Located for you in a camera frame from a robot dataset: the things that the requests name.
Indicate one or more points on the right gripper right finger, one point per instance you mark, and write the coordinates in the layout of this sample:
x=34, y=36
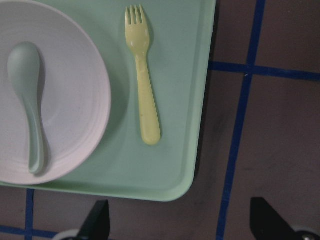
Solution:
x=266, y=224

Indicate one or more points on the yellow plastic fork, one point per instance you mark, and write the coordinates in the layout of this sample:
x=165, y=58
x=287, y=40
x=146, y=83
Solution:
x=137, y=38

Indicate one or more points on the pale green plastic spoon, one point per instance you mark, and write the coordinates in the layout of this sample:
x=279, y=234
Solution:
x=23, y=68

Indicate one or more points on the white round plate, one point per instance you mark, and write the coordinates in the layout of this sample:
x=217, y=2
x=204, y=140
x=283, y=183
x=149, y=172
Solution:
x=74, y=93

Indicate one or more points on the light green tray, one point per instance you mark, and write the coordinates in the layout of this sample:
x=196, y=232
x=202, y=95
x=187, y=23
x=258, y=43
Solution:
x=122, y=165

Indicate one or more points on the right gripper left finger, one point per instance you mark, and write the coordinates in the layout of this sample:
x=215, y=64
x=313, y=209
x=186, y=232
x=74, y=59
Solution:
x=96, y=226

